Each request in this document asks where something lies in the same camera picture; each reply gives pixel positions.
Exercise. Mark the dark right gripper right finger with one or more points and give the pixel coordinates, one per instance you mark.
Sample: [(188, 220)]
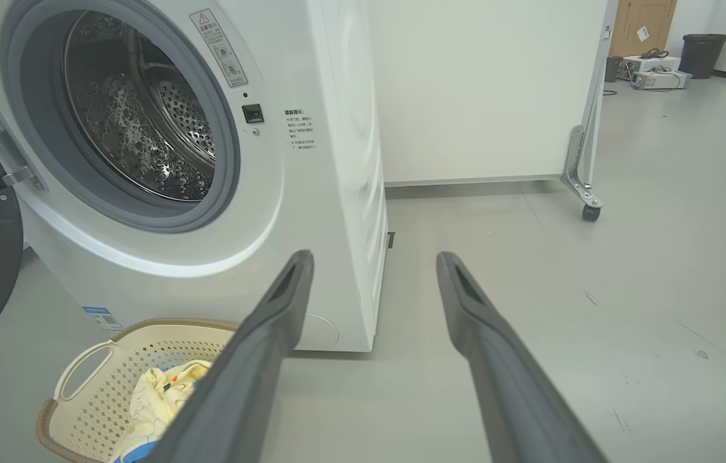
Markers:
[(510, 386)]

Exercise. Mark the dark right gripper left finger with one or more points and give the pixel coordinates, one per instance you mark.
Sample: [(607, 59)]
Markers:
[(240, 379)]

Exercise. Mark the cream clothes with blue cuffs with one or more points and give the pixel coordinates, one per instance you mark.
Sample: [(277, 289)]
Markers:
[(157, 399)]

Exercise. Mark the cream perforated laundry basket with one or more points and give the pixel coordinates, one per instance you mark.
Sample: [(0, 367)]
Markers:
[(99, 411)]

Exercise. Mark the white front-load washing machine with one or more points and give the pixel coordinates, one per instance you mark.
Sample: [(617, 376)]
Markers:
[(311, 193)]

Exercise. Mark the black door latch socket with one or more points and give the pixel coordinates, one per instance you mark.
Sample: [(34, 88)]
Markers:
[(253, 113)]

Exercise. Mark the metal door hinge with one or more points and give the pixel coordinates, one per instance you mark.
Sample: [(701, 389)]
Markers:
[(12, 145)]

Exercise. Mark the round drain filter cover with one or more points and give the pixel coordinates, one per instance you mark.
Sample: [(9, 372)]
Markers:
[(324, 334)]

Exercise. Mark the blue energy label sticker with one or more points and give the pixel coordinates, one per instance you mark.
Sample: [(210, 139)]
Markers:
[(104, 319)]

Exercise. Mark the black partition caster wheel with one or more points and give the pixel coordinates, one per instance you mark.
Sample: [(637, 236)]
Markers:
[(591, 213)]

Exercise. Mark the printed text label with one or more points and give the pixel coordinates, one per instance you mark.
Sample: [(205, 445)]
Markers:
[(301, 128)]

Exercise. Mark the perforated steel drum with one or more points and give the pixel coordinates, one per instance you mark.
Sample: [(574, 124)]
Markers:
[(144, 128)]

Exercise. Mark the white rolling partition board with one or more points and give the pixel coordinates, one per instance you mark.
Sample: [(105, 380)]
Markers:
[(478, 90)]

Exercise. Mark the grey warning sticker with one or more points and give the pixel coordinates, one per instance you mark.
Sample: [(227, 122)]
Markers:
[(218, 48)]

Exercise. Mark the small dark grey container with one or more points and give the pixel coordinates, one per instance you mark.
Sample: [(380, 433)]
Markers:
[(613, 69)]

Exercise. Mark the white electronic device box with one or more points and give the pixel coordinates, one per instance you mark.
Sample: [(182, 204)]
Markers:
[(662, 80), (649, 64)]

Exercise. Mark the black trash bin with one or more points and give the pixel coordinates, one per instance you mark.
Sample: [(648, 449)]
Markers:
[(702, 58)]

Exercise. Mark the brown cardboard box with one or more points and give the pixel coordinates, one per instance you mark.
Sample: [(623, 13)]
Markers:
[(655, 16)]

